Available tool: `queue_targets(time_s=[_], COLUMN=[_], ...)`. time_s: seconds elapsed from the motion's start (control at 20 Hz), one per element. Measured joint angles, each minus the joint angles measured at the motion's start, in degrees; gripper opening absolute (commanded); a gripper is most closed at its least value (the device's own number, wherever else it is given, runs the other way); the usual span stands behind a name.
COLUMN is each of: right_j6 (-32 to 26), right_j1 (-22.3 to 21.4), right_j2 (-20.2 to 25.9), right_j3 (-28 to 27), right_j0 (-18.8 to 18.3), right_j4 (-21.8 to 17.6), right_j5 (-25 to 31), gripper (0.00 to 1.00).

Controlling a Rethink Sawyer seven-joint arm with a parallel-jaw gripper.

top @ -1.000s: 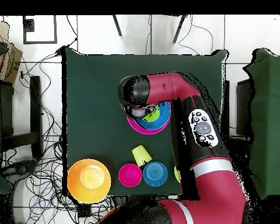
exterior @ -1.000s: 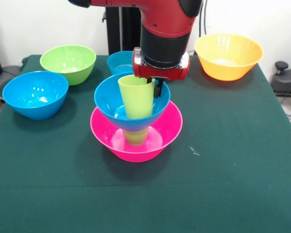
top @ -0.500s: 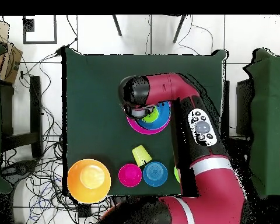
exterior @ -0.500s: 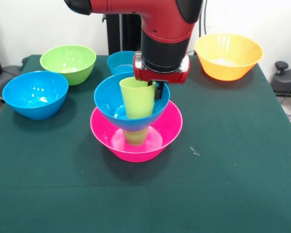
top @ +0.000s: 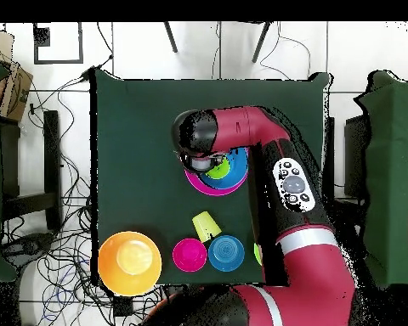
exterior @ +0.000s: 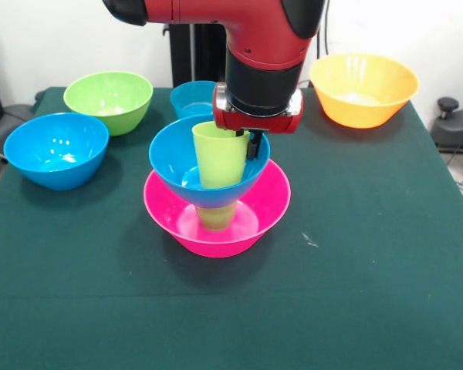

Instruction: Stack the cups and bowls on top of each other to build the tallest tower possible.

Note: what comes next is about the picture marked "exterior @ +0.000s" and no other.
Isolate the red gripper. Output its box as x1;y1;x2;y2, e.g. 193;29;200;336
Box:
211;82;305;161

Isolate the light green plastic cup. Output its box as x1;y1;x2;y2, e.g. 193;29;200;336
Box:
191;121;252;190

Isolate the pink plastic bowl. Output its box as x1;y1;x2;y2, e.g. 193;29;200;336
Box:
143;158;292;259

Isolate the large blue plastic bowl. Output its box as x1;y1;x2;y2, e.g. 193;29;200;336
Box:
148;114;272;210
2;112;110;192

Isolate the stepped green plastic cup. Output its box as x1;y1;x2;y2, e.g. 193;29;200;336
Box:
195;202;238;232

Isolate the orange plastic bowl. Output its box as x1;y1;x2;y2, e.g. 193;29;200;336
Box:
309;52;421;130

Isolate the small blue plastic bowl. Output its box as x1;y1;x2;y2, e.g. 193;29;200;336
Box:
170;80;218;120

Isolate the green plastic bowl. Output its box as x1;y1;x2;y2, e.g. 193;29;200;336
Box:
63;70;154;136

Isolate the dark green table cloth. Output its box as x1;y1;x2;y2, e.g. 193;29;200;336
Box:
0;86;463;370

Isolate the black knob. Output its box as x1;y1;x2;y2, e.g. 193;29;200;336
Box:
438;96;459;120

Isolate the grey stand base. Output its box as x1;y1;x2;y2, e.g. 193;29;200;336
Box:
431;109;463;155

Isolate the black hanging cable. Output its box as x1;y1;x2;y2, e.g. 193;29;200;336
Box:
316;0;332;59

